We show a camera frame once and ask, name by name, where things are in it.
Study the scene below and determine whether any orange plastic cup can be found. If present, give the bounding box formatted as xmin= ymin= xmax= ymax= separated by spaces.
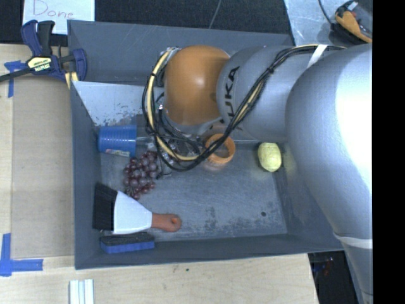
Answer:
xmin=203 ymin=132 xmax=237 ymax=171

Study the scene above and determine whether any purple toy grape bunch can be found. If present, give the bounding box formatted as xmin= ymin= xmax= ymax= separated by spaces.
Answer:
xmin=122 ymin=150 xmax=163 ymax=201

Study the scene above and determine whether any grey metal bin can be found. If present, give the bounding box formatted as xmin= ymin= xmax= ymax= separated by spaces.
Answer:
xmin=66 ymin=19 xmax=346 ymax=270

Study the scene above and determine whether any blue ribbed plastic cup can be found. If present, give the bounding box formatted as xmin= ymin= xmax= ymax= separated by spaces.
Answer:
xmin=97 ymin=124 xmax=138 ymax=158

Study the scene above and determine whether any black and white hand brush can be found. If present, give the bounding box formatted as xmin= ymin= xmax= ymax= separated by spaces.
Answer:
xmin=92 ymin=182 xmax=183 ymax=235

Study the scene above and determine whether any yellow toy lemon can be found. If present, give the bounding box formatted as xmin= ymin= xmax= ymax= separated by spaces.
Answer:
xmin=256 ymin=141 xmax=283 ymax=173

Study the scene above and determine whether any blue and black eraser block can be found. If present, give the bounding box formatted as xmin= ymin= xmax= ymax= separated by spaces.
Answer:
xmin=99 ymin=231 xmax=156 ymax=255

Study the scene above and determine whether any pale wood flat board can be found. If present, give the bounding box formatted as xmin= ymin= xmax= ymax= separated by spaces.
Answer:
xmin=10 ymin=73 xmax=77 ymax=260

